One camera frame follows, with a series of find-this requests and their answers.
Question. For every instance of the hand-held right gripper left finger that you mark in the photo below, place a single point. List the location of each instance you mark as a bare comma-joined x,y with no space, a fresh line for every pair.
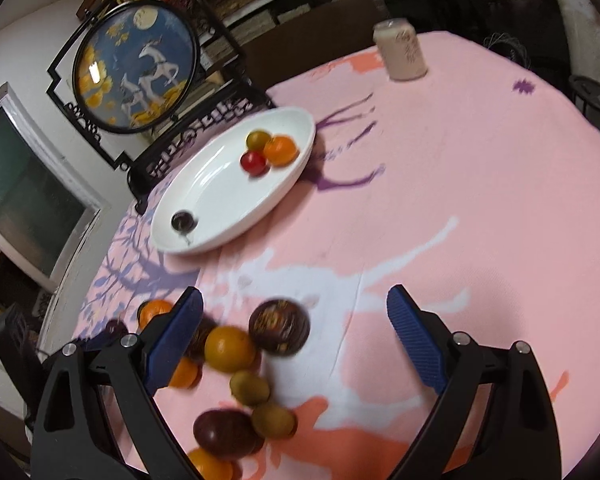
177,332

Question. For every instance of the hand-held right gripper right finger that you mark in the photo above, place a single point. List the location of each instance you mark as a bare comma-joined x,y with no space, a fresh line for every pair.
417,340

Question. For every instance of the dark brown passion fruit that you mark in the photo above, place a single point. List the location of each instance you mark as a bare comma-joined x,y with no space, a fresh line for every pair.
279,327
204,335

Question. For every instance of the orange mandarin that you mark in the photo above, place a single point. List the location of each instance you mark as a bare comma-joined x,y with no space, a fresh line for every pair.
186,375
281,151
211,466
154,311

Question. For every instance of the round smooth orange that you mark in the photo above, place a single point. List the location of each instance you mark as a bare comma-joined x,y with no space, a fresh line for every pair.
230,348

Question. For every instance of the small yellow-green fruit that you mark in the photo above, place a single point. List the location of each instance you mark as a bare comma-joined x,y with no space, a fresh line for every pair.
250,387
274,420

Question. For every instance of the purple plum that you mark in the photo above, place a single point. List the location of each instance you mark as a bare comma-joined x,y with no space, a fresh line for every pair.
227,434

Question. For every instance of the white oval plate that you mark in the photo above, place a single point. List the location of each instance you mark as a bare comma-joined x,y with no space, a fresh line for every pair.
220,185

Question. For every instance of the pink printed tablecloth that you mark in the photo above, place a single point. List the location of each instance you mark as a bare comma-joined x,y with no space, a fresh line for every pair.
455,160

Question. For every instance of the red cherry tomato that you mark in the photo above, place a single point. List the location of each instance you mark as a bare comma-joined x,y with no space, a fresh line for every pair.
253,162

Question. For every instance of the white framed window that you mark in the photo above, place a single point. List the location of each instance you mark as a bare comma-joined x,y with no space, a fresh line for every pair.
25,195

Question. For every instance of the yellow-green tomato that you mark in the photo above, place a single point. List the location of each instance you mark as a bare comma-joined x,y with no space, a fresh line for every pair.
258,138

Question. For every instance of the round deer painted screen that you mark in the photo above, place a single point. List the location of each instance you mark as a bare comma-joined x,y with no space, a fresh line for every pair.
135,65

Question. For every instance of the pale beverage can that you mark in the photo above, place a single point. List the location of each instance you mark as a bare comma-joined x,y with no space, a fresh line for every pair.
402,52

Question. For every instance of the dark wooden chair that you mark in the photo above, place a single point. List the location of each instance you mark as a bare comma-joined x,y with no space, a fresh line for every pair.
595,105

